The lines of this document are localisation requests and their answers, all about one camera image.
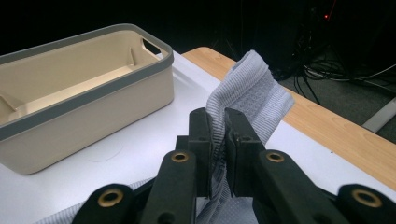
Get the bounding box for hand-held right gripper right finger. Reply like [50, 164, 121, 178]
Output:
[223, 106, 268, 198]

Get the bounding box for beige basket with grey rim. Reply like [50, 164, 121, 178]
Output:
[0, 22, 175, 176]

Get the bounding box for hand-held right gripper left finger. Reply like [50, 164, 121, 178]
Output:
[175, 106, 215, 200]

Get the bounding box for light blue ribbed tank top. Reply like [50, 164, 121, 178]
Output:
[32, 49, 295, 224]

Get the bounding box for black floor cables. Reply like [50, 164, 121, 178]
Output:
[272, 29, 396, 96]

